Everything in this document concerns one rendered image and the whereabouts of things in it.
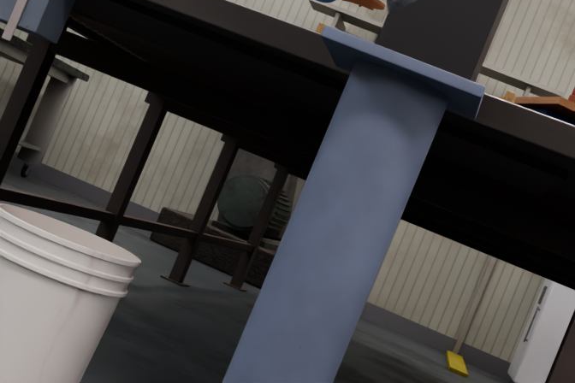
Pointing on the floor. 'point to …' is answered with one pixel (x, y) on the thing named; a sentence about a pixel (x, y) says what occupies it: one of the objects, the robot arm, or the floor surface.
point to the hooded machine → (542, 333)
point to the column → (346, 211)
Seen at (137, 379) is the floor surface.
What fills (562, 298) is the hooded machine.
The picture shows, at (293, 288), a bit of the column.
